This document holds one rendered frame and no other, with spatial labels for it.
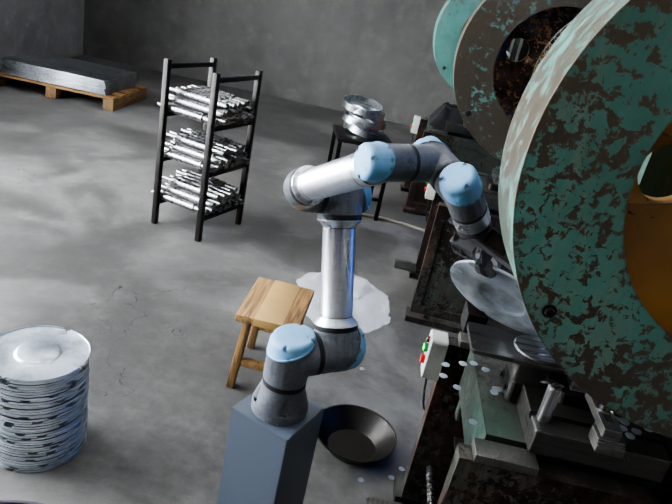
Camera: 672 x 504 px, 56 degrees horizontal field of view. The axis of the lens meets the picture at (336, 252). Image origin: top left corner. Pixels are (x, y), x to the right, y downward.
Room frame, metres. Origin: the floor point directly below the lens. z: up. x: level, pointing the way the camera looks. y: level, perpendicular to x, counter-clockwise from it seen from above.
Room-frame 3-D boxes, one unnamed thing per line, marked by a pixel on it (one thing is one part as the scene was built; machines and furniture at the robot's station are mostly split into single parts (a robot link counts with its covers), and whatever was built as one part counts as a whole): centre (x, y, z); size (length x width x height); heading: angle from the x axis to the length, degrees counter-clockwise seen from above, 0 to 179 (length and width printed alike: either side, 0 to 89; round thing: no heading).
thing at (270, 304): (2.16, 0.18, 0.16); 0.34 x 0.24 x 0.34; 176
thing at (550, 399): (1.19, -0.53, 0.75); 0.03 x 0.03 x 0.10; 88
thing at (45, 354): (1.53, 0.81, 0.33); 0.29 x 0.29 x 0.01
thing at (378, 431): (1.81, -0.20, 0.04); 0.30 x 0.30 x 0.07
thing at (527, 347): (1.36, -0.49, 0.72); 0.25 x 0.14 x 0.14; 88
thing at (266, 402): (1.36, 0.06, 0.50); 0.15 x 0.15 x 0.10
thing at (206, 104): (3.52, 0.87, 0.47); 0.46 x 0.43 x 0.95; 68
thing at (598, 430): (1.19, -0.66, 0.76); 0.17 x 0.06 x 0.10; 178
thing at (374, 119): (4.41, -0.01, 0.40); 0.45 x 0.40 x 0.79; 10
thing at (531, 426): (1.36, -0.66, 0.68); 0.45 x 0.30 x 0.06; 178
